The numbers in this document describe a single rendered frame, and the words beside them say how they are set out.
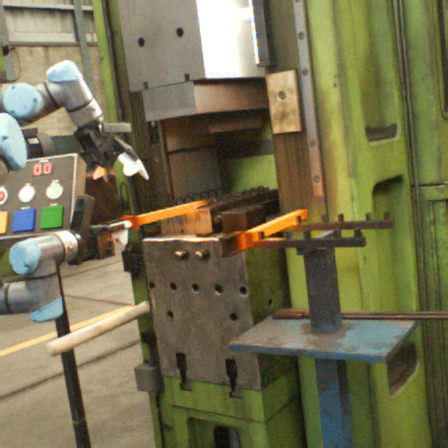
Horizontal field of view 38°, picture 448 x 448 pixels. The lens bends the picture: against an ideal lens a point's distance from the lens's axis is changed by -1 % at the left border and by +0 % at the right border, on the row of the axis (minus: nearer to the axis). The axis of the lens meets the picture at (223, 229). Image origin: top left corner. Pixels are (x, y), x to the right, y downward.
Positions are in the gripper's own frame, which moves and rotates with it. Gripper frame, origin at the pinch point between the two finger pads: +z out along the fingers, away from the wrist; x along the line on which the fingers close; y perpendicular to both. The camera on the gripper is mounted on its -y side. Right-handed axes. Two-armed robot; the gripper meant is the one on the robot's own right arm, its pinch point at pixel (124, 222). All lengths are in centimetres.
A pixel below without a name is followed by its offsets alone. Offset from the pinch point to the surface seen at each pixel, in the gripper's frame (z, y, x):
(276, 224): 14.9, 4.1, 37.7
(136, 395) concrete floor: 89, 99, -98
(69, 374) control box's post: 19, 57, -57
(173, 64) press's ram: 27.2, -41.8, 1.5
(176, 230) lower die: 27.7, 7.3, -6.2
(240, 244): -2.9, 5.6, 38.5
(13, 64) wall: 535, -172, -724
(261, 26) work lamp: 38, -48, 26
